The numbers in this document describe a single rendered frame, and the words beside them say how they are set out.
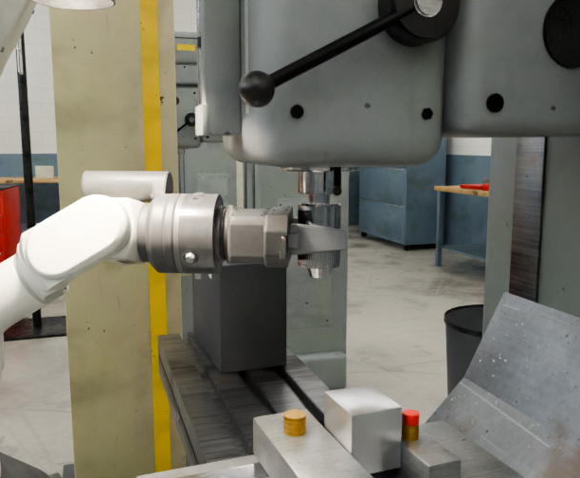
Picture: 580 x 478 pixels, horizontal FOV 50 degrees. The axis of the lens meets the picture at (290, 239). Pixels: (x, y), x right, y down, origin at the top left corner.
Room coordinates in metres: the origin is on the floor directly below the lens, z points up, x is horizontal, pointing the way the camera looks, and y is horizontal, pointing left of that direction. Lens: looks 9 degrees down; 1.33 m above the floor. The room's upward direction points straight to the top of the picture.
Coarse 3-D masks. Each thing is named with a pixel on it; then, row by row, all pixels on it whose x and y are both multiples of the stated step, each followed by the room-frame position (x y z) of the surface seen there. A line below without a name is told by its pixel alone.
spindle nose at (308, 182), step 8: (304, 176) 0.66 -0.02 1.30; (312, 176) 0.66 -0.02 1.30; (320, 176) 0.66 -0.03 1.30; (328, 176) 0.66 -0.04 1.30; (304, 184) 0.66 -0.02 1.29; (312, 184) 0.66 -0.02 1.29; (320, 184) 0.66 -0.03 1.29; (328, 184) 0.66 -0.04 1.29; (304, 192) 0.66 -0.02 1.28; (312, 192) 0.66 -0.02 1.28; (320, 192) 0.66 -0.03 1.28; (328, 192) 0.66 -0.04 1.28
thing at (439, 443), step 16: (432, 432) 0.65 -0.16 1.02; (448, 432) 0.65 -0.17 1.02; (416, 448) 0.54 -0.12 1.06; (432, 448) 0.54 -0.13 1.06; (448, 448) 0.62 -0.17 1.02; (464, 448) 0.62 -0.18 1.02; (480, 448) 0.62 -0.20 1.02; (208, 464) 0.58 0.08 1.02; (224, 464) 0.58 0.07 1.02; (240, 464) 0.58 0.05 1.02; (256, 464) 0.58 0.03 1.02; (416, 464) 0.52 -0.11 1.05; (432, 464) 0.51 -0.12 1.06; (448, 464) 0.51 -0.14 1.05; (464, 464) 0.58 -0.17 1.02; (480, 464) 0.58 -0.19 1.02; (496, 464) 0.58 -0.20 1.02
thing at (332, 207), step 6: (300, 204) 0.67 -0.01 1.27; (306, 204) 0.66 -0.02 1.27; (312, 204) 0.66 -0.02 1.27; (318, 204) 0.66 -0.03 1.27; (324, 204) 0.66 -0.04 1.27; (330, 204) 0.66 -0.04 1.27; (336, 204) 0.67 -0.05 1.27; (300, 210) 0.67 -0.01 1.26; (306, 210) 0.66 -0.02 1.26; (312, 210) 0.66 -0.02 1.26; (318, 210) 0.66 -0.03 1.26; (324, 210) 0.66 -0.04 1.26; (330, 210) 0.66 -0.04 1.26; (336, 210) 0.67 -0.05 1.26
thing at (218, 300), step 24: (240, 264) 1.03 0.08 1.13; (192, 288) 1.21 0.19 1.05; (216, 288) 1.03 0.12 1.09; (240, 288) 1.03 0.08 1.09; (264, 288) 1.04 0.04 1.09; (216, 312) 1.04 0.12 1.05; (240, 312) 1.03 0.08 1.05; (264, 312) 1.04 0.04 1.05; (216, 336) 1.04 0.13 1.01; (240, 336) 1.03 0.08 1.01; (264, 336) 1.04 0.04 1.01; (216, 360) 1.04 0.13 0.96; (240, 360) 1.03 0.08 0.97; (264, 360) 1.04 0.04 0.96
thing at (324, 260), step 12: (300, 216) 0.67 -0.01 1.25; (312, 216) 0.66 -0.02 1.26; (324, 216) 0.66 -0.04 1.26; (336, 216) 0.67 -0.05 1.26; (336, 228) 0.67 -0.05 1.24; (324, 252) 0.66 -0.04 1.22; (336, 252) 0.67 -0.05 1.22; (300, 264) 0.67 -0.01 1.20; (312, 264) 0.66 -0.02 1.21; (324, 264) 0.66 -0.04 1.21; (336, 264) 0.67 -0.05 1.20
